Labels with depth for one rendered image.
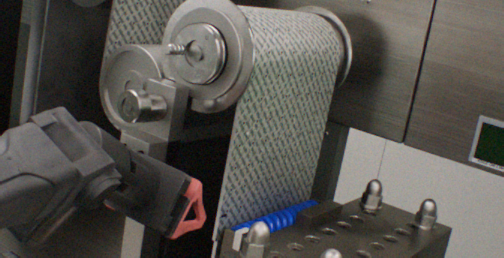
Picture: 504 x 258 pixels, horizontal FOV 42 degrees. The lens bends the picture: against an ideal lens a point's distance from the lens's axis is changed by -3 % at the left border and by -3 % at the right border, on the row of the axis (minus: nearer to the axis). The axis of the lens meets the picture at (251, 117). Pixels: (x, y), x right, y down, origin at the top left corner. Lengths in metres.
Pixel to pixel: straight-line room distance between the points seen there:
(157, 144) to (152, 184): 0.15
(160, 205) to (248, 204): 0.24
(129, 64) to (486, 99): 0.52
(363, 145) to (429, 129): 2.65
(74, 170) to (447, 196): 3.12
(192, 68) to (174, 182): 0.19
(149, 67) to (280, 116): 0.19
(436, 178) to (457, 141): 2.53
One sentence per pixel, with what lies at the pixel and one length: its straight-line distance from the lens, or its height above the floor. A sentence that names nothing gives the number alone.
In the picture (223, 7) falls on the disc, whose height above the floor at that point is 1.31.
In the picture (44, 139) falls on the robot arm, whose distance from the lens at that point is 0.55.
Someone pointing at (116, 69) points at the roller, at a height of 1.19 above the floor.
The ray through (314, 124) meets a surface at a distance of 1.00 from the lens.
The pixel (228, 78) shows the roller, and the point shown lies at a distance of 0.82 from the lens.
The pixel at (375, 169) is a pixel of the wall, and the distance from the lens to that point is 3.69.
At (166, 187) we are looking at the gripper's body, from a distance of 0.70.
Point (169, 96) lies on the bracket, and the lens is 0.84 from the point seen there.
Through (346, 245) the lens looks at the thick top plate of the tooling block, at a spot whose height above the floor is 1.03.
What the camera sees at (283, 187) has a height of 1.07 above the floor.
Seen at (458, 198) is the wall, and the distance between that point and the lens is 3.55.
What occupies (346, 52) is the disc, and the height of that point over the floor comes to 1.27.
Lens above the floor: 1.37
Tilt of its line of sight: 13 degrees down
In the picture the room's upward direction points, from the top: 11 degrees clockwise
